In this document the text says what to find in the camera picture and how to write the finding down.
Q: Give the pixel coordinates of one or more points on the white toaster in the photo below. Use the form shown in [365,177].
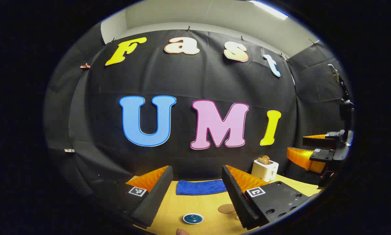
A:
[264,170]

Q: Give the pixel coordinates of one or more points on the black backdrop cloth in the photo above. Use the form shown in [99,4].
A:
[188,81]

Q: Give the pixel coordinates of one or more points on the dark teal teacup lid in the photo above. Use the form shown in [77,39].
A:
[193,218]

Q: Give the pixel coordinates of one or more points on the toast slice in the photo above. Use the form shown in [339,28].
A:
[264,160]

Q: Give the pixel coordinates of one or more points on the round brown coaster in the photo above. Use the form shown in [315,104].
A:
[226,209]

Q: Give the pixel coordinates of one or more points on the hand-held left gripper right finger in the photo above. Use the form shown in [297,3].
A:
[234,195]

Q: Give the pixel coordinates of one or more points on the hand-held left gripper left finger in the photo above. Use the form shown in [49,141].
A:
[156,192]

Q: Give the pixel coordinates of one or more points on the blue towel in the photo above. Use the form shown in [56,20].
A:
[200,187]

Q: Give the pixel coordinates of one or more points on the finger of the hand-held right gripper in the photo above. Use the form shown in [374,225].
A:
[304,158]
[319,141]

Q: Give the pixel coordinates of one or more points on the copper cloth clip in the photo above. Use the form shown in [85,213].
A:
[85,66]

